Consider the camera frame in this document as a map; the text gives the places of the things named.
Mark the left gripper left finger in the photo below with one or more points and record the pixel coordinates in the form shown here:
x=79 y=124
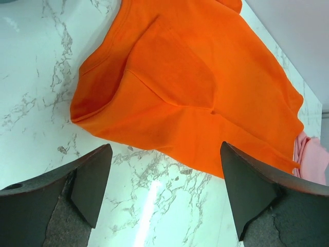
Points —
x=57 y=208

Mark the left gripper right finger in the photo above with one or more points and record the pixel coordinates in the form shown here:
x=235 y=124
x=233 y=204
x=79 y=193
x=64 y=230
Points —
x=271 y=207

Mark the orange t shirt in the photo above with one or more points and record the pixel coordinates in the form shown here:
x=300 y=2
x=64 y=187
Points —
x=182 y=77

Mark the pink folded t shirt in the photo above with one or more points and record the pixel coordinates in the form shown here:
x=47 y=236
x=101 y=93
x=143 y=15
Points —
x=312 y=158

